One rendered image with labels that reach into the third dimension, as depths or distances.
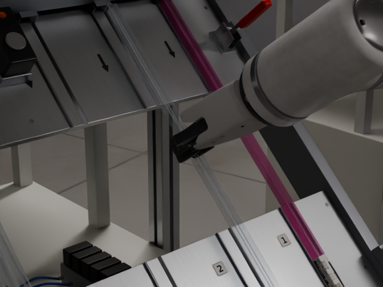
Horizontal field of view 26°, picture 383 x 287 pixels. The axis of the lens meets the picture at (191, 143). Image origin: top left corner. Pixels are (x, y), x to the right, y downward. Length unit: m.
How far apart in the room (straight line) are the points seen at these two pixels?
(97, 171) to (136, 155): 2.18
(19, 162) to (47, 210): 0.15
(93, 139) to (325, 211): 0.53
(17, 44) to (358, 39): 0.39
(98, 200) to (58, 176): 1.96
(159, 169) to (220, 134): 0.54
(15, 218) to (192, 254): 0.71
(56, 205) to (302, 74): 0.94
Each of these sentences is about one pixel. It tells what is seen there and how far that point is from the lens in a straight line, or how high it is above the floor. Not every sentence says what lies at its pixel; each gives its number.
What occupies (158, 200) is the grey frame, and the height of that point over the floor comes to 0.71.
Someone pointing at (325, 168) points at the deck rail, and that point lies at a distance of 1.13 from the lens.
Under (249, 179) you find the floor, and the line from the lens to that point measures 3.42.
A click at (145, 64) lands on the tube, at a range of 1.03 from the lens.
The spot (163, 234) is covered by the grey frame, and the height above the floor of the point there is 0.65.
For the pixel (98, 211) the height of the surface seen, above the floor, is 0.65.
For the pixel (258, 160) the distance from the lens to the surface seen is 1.07.
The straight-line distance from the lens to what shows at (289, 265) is 1.03.
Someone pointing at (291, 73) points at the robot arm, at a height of 1.08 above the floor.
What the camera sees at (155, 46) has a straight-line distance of 1.11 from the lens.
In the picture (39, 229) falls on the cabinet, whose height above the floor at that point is 0.62.
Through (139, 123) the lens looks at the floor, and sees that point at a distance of 4.09.
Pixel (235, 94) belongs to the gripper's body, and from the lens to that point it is 0.86.
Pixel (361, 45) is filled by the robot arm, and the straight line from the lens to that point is 0.76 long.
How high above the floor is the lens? 1.28
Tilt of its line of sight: 20 degrees down
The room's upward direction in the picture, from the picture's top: straight up
